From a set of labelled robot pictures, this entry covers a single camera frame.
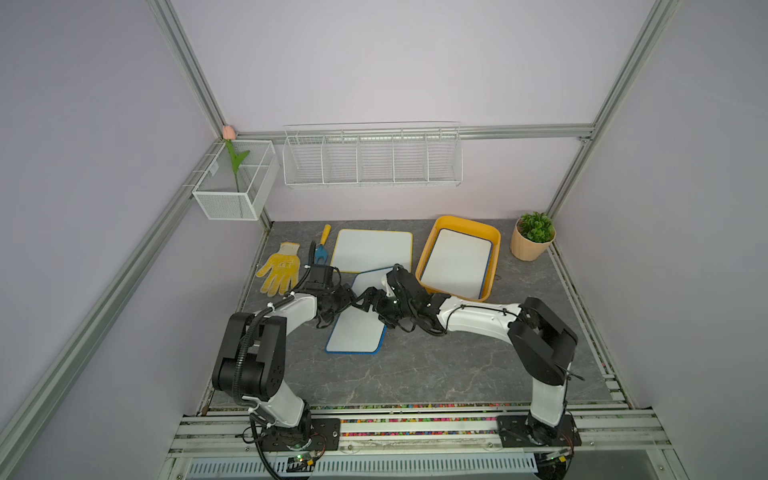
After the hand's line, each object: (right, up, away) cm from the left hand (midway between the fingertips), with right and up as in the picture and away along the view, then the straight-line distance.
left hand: (351, 303), depth 94 cm
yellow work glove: (-25, +10, +11) cm, 30 cm away
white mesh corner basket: (-34, +37, -5) cm, 51 cm away
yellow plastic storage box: (+43, +26, +19) cm, 53 cm away
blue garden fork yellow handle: (-14, +17, +17) cm, 28 cm away
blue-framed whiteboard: (+37, +12, +13) cm, 41 cm away
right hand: (+4, +1, -12) cm, 12 cm away
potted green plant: (+61, +22, +7) cm, 65 cm away
